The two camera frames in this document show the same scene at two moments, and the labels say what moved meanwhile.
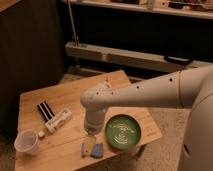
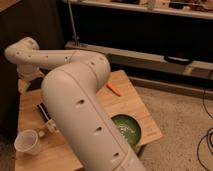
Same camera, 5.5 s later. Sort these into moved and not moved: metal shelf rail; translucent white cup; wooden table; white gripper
Moved: white gripper
Not moved: metal shelf rail; wooden table; translucent white cup
